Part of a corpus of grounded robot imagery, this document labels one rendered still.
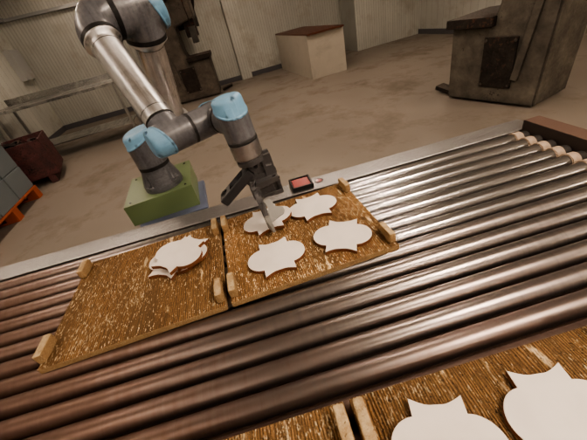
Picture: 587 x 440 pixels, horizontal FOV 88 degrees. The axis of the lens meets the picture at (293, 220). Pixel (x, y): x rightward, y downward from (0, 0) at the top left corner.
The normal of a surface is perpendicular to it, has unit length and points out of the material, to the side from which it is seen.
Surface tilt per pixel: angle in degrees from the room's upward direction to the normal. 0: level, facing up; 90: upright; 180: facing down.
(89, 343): 0
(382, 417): 0
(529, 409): 0
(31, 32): 90
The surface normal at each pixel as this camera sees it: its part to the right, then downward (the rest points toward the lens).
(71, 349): -0.21, -0.80
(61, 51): 0.30, 0.50
